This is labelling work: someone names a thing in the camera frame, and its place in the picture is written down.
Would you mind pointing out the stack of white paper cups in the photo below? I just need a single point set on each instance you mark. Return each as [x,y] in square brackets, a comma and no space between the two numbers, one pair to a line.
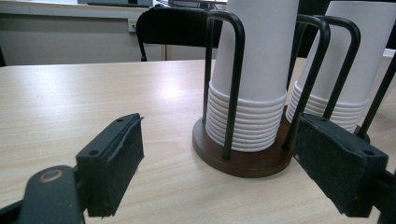
[348,93]
[261,62]

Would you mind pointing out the black folding chair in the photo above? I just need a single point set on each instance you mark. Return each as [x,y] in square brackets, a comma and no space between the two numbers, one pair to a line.
[174,28]

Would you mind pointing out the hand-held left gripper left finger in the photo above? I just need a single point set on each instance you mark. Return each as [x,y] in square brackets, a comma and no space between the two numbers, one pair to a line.
[116,161]

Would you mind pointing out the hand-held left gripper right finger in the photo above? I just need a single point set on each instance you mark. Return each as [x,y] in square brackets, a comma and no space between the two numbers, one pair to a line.
[336,161]

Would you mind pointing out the white wall socket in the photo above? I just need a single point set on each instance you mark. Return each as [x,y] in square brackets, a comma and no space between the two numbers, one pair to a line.
[132,25]

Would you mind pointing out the grey flat device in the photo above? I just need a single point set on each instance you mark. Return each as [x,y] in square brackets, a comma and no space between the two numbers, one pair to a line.
[115,2]

